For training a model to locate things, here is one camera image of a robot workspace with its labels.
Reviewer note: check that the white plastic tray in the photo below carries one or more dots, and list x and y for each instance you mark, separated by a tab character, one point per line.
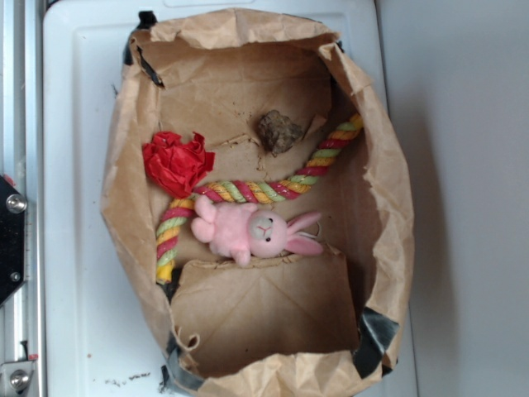
97	340

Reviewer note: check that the brown paper bag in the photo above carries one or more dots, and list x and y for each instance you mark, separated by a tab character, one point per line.
291	325

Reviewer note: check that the aluminium frame rail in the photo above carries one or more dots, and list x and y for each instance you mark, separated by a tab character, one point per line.
22	316

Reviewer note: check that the multicolour twisted rope toy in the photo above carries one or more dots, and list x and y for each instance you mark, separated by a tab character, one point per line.
181	209

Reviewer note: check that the black metal bracket plate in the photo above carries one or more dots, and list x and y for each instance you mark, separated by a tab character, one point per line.
12	240

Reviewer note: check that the crumpled red paper ball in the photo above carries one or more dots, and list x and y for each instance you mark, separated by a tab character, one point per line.
175	166

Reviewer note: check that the grey brown rock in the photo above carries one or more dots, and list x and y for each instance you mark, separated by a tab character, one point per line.
278	133

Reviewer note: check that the pink plush bunny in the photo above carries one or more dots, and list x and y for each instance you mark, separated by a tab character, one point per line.
241	231

